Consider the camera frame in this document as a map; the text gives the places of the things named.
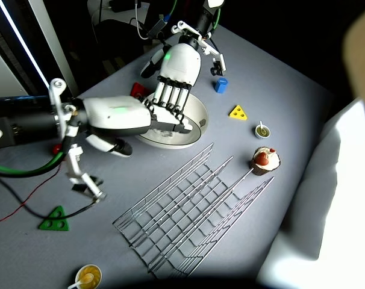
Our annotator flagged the silver wire dish rack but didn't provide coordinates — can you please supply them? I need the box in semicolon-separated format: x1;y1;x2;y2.
112;143;275;279

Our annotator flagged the black camera cable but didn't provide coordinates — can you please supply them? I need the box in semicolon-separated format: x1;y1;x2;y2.
0;174;99;219

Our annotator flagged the beige blurred object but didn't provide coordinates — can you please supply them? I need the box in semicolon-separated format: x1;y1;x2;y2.
342;0;365;100

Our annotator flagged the green triangle block with holes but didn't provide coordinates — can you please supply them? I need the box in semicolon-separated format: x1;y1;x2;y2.
39;205;71;232

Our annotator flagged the small bowl of yellow sauce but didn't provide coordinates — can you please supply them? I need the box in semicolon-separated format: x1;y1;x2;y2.
75;264;102;289

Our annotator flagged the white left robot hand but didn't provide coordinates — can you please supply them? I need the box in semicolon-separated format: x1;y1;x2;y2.
139;43;202;120

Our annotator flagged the small usb adapter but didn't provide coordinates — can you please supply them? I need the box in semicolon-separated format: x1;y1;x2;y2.
146;17;171;39

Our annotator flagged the yellow triangle block with holes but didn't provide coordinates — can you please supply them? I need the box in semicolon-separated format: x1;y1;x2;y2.
229;104;249;121

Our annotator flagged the small white sauce bowl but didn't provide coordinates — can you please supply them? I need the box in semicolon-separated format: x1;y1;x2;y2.
254;125;272;140

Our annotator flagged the thin white cable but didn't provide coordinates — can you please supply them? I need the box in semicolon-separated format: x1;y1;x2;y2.
134;0;150;40

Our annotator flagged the blue block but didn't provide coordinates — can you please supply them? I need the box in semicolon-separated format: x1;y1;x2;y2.
214;77;229;94

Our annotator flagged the red triangle block with holes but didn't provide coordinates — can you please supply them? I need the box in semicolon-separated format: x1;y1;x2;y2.
130;82;152;99

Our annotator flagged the bright led light strip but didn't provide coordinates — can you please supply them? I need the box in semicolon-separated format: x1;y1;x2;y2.
0;0;51;90

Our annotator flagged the green cable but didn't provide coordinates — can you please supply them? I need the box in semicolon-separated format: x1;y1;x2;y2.
166;0;178;19
210;7;223;42
0;150;66;178

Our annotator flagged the thin red wire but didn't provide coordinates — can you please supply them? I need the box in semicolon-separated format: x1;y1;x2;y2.
0;162;64;226

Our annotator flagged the white vertical post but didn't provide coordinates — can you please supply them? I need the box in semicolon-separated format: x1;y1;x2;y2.
28;0;80;96

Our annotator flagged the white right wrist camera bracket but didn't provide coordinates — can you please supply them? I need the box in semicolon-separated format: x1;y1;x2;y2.
48;77;107;203

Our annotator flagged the chocolate cupcake with cream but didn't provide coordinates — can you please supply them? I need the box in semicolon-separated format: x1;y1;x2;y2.
249;146;282;176

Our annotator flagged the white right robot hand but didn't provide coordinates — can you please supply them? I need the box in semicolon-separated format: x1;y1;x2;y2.
81;95;194;158

